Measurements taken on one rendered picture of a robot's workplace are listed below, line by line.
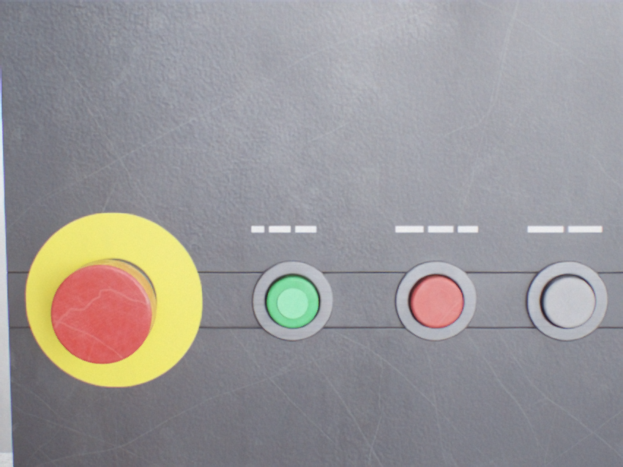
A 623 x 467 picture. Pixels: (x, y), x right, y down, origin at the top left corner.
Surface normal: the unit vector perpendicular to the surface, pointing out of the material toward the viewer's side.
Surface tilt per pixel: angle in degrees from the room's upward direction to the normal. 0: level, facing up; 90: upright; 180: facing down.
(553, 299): 90
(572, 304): 90
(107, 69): 90
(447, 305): 90
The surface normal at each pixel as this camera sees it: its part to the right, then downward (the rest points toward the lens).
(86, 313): 0.00, 0.12
